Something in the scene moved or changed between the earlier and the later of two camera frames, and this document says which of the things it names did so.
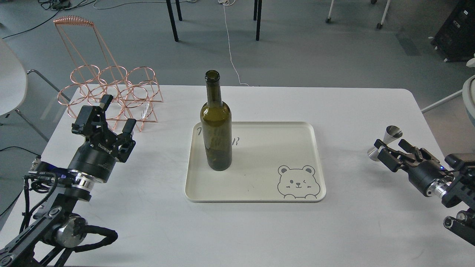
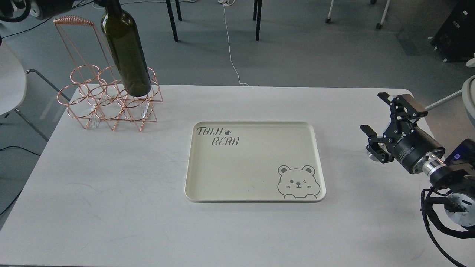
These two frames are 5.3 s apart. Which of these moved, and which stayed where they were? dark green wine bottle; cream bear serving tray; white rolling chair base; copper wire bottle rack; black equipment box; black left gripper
Moved: black left gripper; dark green wine bottle
Stayed: white rolling chair base; cream bear serving tray; copper wire bottle rack; black equipment box
